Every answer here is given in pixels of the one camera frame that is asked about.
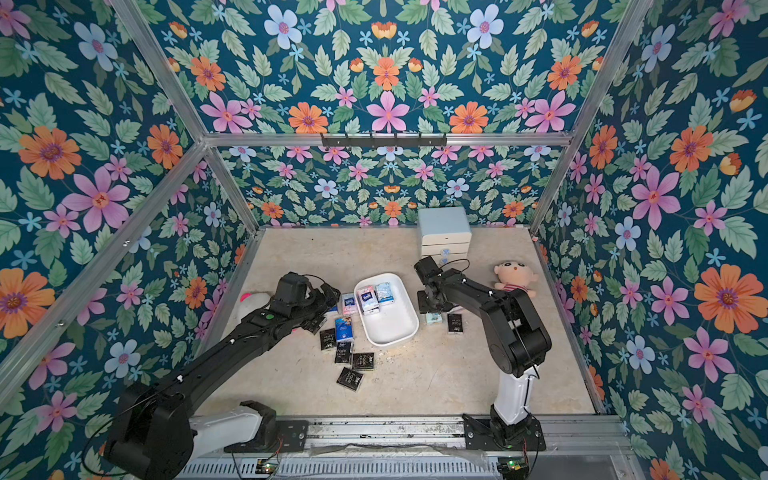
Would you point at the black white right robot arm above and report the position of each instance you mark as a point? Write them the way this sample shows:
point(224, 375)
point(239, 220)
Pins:
point(517, 340)

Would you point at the white blue Tempo tissue pack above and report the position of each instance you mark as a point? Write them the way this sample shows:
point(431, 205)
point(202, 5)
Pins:
point(368, 300)

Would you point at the white ventilation grille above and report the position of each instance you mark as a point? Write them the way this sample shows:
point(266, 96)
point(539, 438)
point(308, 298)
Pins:
point(340, 468)

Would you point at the black Face tissue pack bottom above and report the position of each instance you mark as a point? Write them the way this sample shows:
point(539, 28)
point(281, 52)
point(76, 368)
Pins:
point(350, 379)

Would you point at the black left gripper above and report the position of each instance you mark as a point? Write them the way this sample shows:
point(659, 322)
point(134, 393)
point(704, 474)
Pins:
point(324, 305)

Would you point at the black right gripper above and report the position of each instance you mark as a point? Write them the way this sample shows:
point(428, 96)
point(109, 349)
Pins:
point(430, 300)

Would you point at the light blue cartoon tissue pack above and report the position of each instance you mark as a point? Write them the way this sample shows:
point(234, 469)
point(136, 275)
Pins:
point(384, 293)

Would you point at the blue floral tissue pack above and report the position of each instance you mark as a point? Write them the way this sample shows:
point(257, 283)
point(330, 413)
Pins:
point(343, 328)

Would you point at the black Face tissue pack upper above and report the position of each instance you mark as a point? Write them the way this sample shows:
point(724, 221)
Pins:
point(313, 326)

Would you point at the black Face tissue pack left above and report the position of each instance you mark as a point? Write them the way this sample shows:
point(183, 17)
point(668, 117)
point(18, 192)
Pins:
point(327, 339)

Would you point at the black Face tissue pack right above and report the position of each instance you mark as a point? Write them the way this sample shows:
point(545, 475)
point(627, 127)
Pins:
point(363, 361)

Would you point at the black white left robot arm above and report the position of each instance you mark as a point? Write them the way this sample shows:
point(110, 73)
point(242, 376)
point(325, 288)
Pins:
point(156, 431)

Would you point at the black Face tissue pack far-right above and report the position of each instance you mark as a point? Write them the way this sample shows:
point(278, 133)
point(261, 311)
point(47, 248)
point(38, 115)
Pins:
point(455, 323)

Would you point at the pink bald baby doll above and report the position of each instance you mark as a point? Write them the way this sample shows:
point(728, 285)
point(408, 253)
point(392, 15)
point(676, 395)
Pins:
point(513, 276)

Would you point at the black Face tissue pack middle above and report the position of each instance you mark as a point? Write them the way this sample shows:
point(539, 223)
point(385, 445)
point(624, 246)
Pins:
point(344, 353)

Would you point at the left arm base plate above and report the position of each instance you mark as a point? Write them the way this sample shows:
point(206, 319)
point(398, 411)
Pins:
point(286, 436)

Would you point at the white plastic storage box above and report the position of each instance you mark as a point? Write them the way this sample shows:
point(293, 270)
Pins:
point(396, 322)

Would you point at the teal cartoon tissue pack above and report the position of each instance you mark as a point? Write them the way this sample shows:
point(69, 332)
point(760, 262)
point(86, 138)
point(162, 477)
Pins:
point(432, 318)

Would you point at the pink white striped plush toy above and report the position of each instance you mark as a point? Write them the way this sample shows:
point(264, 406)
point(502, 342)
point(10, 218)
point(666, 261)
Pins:
point(252, 303)

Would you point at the pale blue mini drawer chest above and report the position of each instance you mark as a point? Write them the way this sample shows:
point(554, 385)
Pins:
point(445, 233)

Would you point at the pink floral Tempo tissue pack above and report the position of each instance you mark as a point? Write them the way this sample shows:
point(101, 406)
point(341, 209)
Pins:
point(348, 304)

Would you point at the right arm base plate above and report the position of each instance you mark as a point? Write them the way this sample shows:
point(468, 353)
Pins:
point(492, 434)

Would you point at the black wall hook rail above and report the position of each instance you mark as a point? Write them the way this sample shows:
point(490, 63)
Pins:
point(374, 141)

